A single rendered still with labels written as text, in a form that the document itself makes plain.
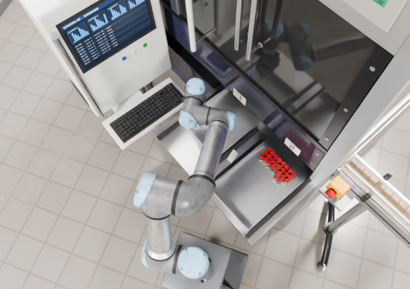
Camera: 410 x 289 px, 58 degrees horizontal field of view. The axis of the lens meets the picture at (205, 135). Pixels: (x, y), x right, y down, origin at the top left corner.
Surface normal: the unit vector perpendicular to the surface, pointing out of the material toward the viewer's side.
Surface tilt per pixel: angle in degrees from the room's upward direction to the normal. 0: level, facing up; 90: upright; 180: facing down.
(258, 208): 0
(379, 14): 90
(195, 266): 7
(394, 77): 90
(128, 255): 0
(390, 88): 90
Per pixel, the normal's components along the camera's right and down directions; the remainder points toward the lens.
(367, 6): -0.76, 0.60
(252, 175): -0.04, -0.42
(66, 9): 0.62, 0.70
